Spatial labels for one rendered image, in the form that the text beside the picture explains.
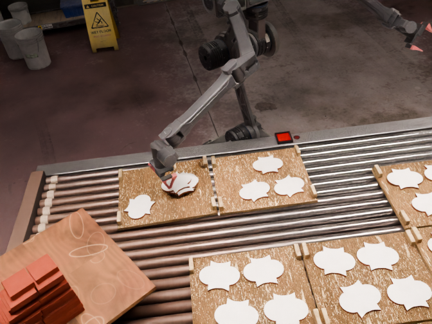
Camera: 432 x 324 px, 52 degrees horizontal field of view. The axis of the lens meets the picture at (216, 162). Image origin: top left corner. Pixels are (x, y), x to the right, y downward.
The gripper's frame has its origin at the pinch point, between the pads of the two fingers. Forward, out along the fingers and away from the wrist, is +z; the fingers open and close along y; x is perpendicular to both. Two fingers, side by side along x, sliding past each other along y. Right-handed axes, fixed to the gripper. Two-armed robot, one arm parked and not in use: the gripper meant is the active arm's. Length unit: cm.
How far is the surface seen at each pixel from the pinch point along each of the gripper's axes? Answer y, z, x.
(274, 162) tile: -13, 6, -48
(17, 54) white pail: 389, 92, 4
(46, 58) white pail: 351, 90, -20
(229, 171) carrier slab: -4.7, 7.0, -29.4
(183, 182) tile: -2.7, 3.3, -7.3
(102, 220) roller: 3.7, 9.7, 28.9
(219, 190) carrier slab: -12.4, 7.2, -19.2
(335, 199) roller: -44, 9, -56
